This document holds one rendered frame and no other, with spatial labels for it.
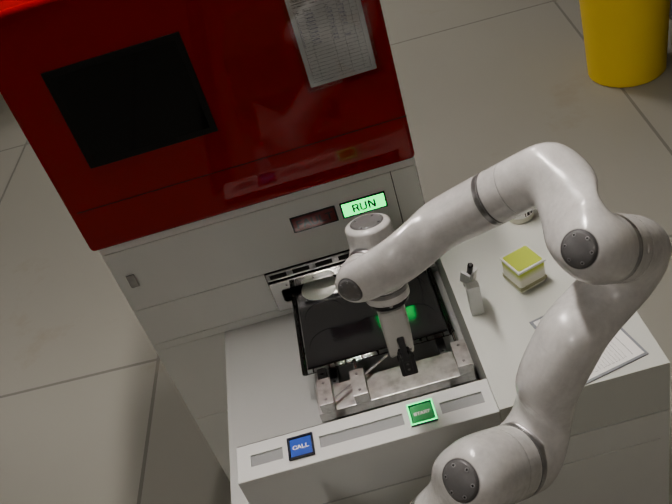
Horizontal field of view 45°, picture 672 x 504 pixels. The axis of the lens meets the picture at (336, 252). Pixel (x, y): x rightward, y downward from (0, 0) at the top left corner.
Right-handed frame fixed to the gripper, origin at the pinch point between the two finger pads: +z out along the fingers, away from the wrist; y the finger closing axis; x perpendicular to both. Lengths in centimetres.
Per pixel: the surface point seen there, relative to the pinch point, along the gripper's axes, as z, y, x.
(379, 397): 20.0, -19.3, -8.2
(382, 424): 15.4, -4.0, -8.5
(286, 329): 18, -57, -29
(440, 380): 20.0, -19.2, 6.1
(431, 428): 16.0, 0.7, 1.0
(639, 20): 22, -256, 153
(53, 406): 81, -157, -148
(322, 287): 10, -59, -16
